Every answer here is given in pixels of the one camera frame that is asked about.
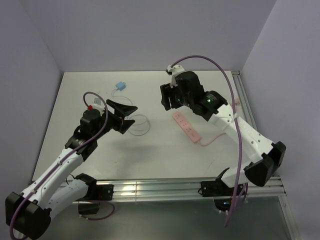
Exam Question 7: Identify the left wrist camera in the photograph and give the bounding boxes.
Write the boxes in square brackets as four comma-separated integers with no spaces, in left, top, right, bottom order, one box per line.
[87,97,105,115]

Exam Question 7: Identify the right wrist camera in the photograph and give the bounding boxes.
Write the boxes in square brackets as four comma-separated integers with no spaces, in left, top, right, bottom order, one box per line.
[166,64,186,88]

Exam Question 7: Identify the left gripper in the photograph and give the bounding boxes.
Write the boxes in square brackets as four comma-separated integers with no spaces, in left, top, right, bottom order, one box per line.
[93,99,138,140]

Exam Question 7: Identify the pink power strip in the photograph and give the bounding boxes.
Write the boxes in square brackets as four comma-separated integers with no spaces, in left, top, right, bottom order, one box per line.
[172,111,201,144]

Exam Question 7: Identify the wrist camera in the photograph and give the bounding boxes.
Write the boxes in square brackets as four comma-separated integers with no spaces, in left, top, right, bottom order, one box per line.
[166,64,186,88]
[87,97,105,115]

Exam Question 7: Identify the aluminium frame rail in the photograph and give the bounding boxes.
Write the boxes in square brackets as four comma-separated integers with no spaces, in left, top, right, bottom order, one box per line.
[14,71,301,240]

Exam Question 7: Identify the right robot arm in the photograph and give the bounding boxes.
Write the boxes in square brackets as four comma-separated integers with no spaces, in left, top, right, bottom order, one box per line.
[160,69,287,195]

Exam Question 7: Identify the pink power strip cord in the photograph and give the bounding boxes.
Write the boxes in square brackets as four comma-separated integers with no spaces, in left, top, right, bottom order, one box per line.
[198,97,242,148]

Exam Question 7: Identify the thin blue charging cable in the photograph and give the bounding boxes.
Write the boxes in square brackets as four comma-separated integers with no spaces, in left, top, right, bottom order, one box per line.
[111,87,152,137]

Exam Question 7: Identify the blue charger plug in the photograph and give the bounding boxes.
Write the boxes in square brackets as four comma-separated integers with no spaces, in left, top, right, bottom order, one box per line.
[115,81,126,91]

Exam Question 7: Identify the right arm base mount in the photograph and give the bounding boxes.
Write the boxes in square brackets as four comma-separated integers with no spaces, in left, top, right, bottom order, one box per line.
[197,180,234,212]

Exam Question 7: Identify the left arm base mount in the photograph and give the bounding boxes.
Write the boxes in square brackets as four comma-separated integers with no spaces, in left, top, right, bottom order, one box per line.
[77,184,116,221]

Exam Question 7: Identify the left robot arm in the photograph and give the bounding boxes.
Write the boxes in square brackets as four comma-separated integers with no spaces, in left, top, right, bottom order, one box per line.
[5,99,138,240]

